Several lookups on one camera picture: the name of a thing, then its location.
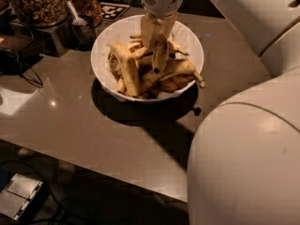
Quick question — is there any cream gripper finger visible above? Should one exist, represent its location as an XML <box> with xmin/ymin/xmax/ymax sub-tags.
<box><xmin>141</xmin><ymin>15</ymin><xmax>161</xmax><ymax>50</ymax></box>
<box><xmin>160</xmin><ymin>12</ymin><xmax>178</xmax><ymax>38</ymax></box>

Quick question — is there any curved banana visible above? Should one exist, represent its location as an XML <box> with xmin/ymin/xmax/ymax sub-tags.
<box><xmin>150</xmin><ymin>33</ymin><xmax>169</xmax><ymax>74</ymax></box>

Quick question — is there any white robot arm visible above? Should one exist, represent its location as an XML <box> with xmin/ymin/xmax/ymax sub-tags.
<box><xmin>187</xmin><ymin>0</ymin><xmax>300</xmax><ymax>225</ymax></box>

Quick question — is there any white bowl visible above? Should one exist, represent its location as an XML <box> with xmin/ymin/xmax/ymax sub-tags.
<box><xmin>91</xmin><ymin>15</ymin><xmax>204</xmax><ymax>103</ymax></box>

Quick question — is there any left long banana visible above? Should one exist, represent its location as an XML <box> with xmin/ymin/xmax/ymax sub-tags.
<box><xmin>108</xmin><ymin>42</ymin><xmax>141</xmax><ymax>98</ymax></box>

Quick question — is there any right banana with stem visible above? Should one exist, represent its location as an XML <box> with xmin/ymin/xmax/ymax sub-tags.
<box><xmin>140</xmin><ymin>59</ymin><xmax>205</xmax><ymax>93</ymax></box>

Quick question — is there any black white marker tag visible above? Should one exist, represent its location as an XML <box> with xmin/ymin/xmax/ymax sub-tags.
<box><xmin>100</xmin><ymin>2</ymin><xmax>130</xmax><ymax>21</ymax></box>

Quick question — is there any dark cup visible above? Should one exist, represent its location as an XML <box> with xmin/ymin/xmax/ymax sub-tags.
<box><xmin>67</xmin><ymin>16</ymin><xmax>96</xmax><ymax>51</ymax></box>

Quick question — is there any metal spoon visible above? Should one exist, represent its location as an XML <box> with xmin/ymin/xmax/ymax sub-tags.
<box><xmin>65</xmin><ymin>0</ymin><xmax>87</xmax><ymax>26</ymax></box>

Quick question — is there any metal stand block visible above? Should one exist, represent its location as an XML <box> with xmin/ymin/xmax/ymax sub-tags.
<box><xmin>33</xmin><ymin>22</ymin><xmax>71</xmax><ymax>57</ymax></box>

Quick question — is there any glass jar of nuts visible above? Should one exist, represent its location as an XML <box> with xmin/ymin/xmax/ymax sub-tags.
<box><xmin>10</xmin><ymin>0</ymin><xmax>68</xmax><ymax>27</ymax></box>

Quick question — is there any grey box on floor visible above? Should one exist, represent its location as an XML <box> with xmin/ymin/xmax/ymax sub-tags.
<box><xmin>0</xmin><ymin>173</ymin><xmax>43</xmax><ymax>221</ymax></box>

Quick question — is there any black device with cable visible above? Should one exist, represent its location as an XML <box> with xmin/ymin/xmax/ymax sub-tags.
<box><xmin>0</xmin><ymin>21</ymin><xmax>45</xmax><ymax>89</ymax></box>

